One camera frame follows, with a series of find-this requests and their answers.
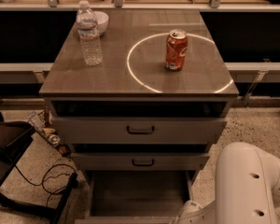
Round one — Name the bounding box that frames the grey drawer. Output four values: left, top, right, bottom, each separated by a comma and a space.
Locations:
50, 100, 229, 144
71, 144, 209, 171
75, 171, 192, 224

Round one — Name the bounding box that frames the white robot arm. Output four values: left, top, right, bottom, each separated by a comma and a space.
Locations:
171, 142, 280, 224

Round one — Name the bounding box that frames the grey drawer cabinet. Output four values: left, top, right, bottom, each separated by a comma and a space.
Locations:
38, 8, 240, 185

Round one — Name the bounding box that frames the orange soda can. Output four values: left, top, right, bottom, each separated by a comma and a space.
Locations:
165, 29, 188, 71

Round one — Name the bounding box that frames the white bowl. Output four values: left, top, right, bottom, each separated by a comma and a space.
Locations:
94, 11, 109, 35

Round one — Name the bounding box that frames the clear plastic water bottle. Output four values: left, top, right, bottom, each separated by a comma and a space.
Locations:
76, 1, 103, 66

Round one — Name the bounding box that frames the power strip on floor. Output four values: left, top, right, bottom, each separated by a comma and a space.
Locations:
28, 110, 70, 157

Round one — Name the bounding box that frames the black chair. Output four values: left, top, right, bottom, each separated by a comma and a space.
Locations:
0, 112, 77, 224

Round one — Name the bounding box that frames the black cable on floor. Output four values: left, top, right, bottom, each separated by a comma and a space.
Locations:
14, 162, 77, 208

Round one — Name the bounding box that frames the metal shelf bracket right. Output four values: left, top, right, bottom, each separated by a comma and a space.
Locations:
242, 59, 271, 107

